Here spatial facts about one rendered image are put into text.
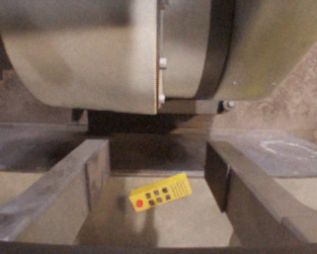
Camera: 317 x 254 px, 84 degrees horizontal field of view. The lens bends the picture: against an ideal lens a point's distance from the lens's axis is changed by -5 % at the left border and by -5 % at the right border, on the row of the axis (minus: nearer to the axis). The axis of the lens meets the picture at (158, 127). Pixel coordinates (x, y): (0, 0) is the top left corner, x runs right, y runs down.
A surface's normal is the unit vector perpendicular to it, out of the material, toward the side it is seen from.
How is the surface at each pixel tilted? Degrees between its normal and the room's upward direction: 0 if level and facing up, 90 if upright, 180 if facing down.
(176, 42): 19
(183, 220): 0
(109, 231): 0
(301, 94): 0
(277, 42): 48
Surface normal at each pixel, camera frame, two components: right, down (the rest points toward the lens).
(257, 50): 0.00, 0.88
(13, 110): 0.00, 0.23
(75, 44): -0.07, 0.50
